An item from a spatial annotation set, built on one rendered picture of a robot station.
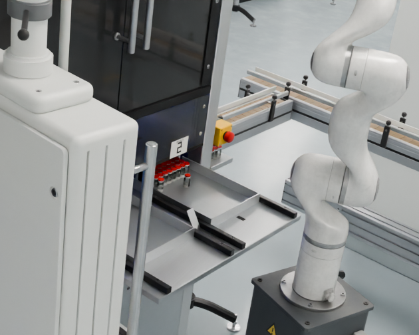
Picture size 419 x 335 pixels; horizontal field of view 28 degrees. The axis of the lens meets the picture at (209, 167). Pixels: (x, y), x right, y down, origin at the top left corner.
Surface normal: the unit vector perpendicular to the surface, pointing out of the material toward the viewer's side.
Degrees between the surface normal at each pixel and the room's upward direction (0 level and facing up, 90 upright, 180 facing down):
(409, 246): 90
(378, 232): 90
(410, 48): 90
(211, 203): 0
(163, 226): 0
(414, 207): 90
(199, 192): 0
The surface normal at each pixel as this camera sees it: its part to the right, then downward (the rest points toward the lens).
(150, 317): 0.77, 0.37
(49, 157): -0.68, 0.25
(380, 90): -0.29, 0.74
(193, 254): 0.12, -0.88
